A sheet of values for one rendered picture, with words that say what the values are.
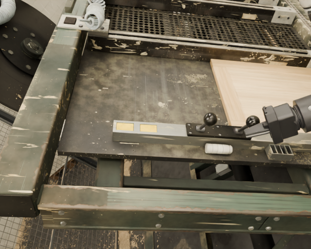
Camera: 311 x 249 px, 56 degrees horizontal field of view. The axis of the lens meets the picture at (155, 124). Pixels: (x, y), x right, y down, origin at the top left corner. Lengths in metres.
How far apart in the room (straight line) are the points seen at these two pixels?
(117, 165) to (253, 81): 0.66
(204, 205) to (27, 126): 0.48
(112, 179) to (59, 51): 0.48
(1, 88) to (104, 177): 0.72
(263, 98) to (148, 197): 0.64
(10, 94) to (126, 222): 0.85
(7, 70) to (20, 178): 0.85
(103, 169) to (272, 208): 0.46
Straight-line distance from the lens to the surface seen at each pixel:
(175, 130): 0.88
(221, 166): 2.43
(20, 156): 0.74
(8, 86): 1.43
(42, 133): 0.78
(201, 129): 0.88
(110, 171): 0.86
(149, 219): 0.75
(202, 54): 1.29
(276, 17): 1.86
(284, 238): 1.25
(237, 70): 1.28
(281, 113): 0.79
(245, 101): 1.12
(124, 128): 0.87
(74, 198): 0.72
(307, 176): 1.05
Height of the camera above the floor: 2.01
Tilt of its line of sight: 32 degrees down
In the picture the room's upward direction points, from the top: 54 degrees counter-clockwise
